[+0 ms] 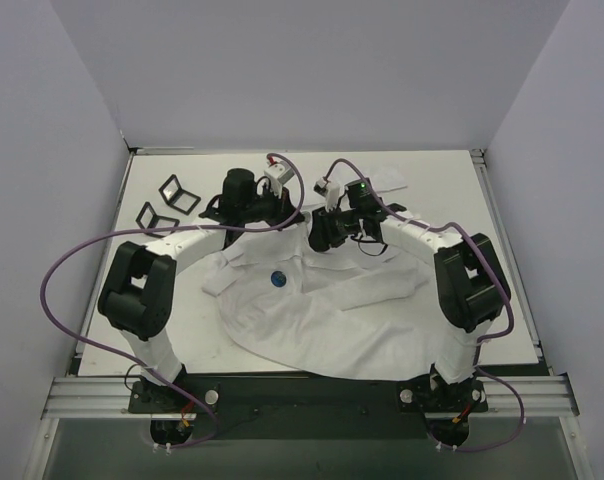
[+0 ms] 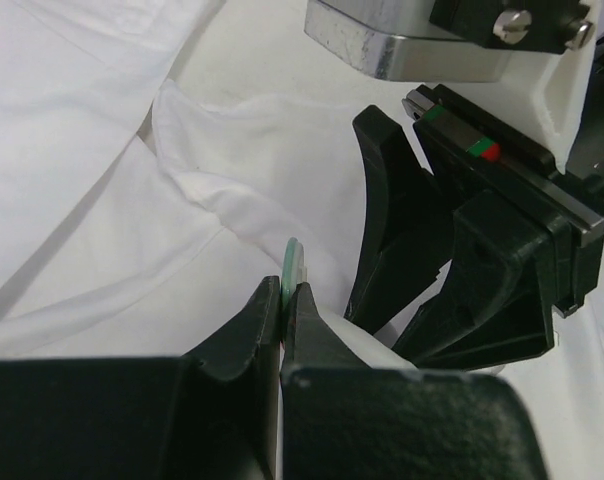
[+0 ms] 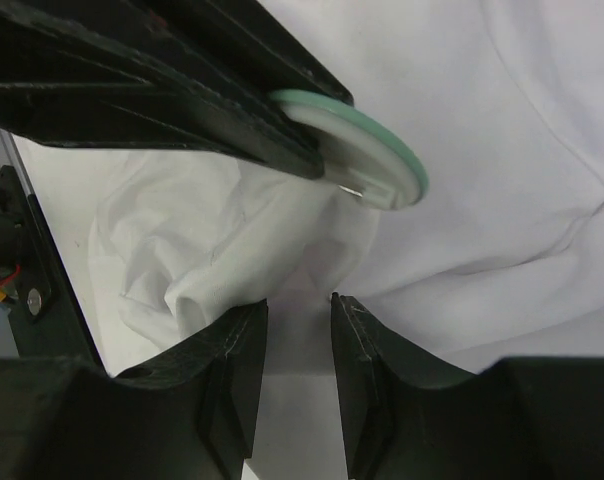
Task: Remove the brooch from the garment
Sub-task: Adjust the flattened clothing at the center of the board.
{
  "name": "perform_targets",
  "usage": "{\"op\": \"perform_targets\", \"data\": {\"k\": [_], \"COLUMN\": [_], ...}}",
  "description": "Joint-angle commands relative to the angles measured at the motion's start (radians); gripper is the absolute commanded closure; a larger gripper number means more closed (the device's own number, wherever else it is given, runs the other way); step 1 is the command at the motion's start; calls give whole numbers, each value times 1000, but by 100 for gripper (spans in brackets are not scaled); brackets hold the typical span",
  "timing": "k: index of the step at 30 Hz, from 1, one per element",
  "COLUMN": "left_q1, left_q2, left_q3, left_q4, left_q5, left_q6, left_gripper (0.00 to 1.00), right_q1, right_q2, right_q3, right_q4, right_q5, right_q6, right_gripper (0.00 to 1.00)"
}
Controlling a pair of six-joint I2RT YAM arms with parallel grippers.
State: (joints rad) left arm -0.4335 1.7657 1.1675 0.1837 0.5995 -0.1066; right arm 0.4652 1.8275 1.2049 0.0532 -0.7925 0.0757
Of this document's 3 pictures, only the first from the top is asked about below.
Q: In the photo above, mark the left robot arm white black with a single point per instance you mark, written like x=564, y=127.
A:
x=137, y=295

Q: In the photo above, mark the black frame stand lower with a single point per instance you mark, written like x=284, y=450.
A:
x=155, y=224

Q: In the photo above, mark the white garment shirt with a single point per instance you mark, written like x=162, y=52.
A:
x=341, y=314

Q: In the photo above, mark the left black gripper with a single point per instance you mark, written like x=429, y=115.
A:
x=286, y=210

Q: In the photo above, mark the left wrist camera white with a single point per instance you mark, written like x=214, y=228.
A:
x=278, y=174

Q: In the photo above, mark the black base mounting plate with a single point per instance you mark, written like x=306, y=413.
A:
x=306, y=407

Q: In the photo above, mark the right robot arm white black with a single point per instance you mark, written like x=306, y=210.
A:
x=472, y=290

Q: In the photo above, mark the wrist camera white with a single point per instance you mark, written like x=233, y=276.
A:
x=278, y=174
x=330, y=191

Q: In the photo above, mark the black frame stand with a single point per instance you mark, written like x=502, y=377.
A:
x=176, y=197
x=155, y=224

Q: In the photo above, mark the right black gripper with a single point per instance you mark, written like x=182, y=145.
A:
x=320, y=228

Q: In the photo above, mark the aluminium front rail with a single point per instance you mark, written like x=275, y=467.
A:
x=87, y=398

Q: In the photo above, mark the black frame stand upper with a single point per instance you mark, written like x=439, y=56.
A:
x=176, y=197

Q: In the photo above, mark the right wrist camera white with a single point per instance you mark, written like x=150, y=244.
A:
x=330, y=191

